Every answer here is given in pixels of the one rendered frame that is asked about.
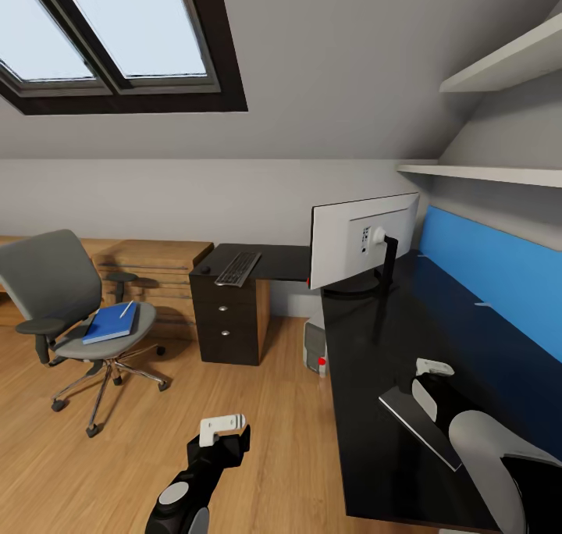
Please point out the notebook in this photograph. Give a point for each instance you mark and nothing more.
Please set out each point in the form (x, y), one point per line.
(407, 409)

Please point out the monitor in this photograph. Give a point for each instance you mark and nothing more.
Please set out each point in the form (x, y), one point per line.
(355, 236)

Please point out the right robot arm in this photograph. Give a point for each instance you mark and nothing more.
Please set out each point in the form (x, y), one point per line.
(520, 483)

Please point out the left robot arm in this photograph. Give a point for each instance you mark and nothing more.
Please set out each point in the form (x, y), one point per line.
(182, 508)

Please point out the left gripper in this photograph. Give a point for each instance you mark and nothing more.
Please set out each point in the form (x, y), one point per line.
(227, 452)

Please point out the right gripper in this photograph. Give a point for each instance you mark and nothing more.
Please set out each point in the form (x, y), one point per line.
(404, 382)

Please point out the keyboard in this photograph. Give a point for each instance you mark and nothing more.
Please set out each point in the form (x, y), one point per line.
(239, 269)

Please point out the swivel chair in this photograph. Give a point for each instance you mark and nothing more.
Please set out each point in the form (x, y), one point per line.
(54, 284)

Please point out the folder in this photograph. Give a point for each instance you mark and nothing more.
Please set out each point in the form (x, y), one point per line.
(110, 322)

